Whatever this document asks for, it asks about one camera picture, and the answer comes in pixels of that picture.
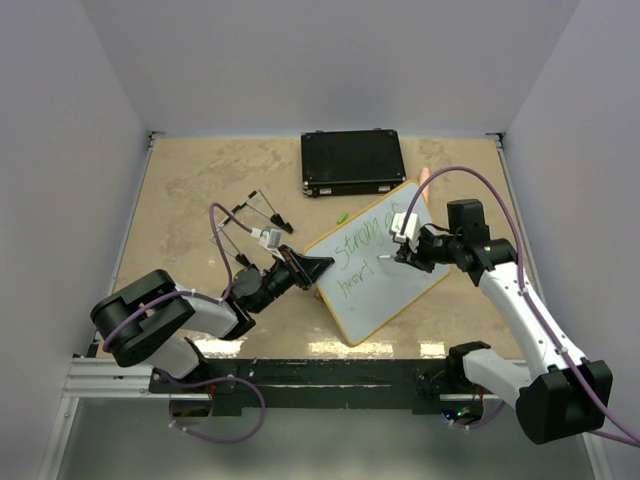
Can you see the metal wire easel stand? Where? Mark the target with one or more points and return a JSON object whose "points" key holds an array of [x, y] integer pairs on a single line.
{"points": [[255, 210]]}

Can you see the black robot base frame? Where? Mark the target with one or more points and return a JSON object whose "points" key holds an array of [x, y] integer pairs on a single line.
{"points": [[420, 386]]}

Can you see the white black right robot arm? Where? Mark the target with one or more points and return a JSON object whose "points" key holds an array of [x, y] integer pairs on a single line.
{"points": [[559, 392]]}

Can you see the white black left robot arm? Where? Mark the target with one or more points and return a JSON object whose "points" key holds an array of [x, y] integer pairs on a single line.
{"points": [[139, 323]]}

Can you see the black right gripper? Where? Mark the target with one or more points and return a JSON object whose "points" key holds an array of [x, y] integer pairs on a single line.
{"points": [[404, 254]]}

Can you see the pink small object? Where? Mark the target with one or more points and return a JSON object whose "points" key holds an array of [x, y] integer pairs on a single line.
{"points": [[424, 176]]}

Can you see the yellow framed whiteboard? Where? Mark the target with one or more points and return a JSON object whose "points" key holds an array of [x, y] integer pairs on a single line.
{"points": [[362, 292]]}

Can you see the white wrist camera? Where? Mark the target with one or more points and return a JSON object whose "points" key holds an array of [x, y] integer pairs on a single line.
{"points": [[405, 229], [270, 238]]}

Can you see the black hard case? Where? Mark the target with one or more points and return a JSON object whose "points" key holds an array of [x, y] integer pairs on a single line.
{"points": [[341, 163]]}

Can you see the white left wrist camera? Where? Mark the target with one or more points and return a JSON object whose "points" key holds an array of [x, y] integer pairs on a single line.
{"points": [[270, 238]]}

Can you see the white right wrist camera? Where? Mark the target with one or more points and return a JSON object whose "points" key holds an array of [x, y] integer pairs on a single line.
{"points": [[405, 229]]}

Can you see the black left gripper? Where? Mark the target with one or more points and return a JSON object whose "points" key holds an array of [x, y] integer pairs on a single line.
{"points": [[313, 266]]}

